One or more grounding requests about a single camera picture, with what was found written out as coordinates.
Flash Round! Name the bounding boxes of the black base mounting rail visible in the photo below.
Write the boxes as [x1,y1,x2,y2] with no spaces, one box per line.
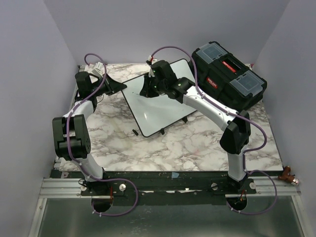
[49,169,257,206]

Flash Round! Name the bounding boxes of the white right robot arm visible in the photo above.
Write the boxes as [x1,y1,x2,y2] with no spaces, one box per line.
[140,60,251,194]

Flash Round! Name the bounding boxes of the white framed whiteboard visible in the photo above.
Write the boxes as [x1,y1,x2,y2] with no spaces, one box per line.
[121,58,198,138]

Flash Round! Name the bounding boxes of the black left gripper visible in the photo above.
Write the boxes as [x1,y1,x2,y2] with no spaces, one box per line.
[91,73,127,97]

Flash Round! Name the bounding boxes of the aluminium frame rail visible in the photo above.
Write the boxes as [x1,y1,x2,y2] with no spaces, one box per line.
[37,64,86,198]

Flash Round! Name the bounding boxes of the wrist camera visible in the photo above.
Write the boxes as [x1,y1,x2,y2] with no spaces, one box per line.
[146,56,158,77]
[84,62,105,78]

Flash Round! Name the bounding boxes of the black red toolbox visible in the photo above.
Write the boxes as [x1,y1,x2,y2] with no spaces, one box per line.
[192,41,267,112]

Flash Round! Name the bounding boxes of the copper pipe fitting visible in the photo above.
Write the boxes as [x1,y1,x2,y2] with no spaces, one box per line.
[277,166,300,186]

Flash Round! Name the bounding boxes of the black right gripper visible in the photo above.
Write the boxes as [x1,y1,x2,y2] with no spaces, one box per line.
[140,74,166,99]

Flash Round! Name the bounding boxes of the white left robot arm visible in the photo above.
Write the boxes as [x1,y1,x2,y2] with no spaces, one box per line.
[52,71,127,195]

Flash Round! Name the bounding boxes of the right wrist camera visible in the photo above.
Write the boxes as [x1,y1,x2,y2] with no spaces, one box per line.
[146,56,158,77]

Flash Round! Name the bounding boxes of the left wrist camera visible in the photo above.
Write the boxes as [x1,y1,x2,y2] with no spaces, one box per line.
[84,62,105,78]

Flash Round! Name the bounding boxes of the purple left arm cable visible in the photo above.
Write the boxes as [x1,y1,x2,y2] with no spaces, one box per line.
[65,53,139,218]

